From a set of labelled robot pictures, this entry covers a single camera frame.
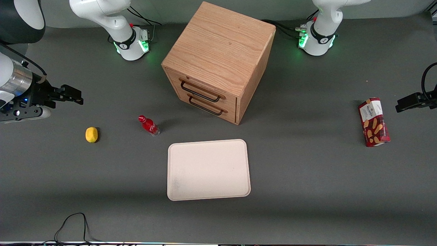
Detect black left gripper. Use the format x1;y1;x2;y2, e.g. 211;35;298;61
395;92;437;113

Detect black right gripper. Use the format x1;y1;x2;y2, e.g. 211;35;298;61
15;79;84;110

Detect red coke bottle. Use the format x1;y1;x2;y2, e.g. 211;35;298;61
138;115;160;137

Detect cream plastic tray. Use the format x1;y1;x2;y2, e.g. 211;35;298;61
167;139;251;201

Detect red cookie box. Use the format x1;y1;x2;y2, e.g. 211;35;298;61
358;97;391;148

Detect yellow lemon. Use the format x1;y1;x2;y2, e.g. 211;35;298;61
85;127;99;143

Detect wooden drawer front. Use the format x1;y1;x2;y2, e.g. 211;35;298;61
174;87;238;124
169;70;238;110

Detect oak wooden drawer cabinet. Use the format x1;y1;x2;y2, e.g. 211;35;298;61
161;1;276;125

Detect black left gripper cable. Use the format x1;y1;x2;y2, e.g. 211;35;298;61
421;62;437;100

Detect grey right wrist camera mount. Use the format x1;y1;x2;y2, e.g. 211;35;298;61
0;106;52;123

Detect black right base cable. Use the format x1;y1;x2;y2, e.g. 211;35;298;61
128;6;163;26

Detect black base cable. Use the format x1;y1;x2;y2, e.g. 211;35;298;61
261;19;307;39
128;6;163;26

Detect thin black looped table cable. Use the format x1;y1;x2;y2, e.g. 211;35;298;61
54;213;100;245

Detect black drawer handle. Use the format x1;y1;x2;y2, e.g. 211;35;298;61
179;78;226;103
188;95;228;116

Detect black left base cable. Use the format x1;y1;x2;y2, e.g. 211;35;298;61
261;19;307;39

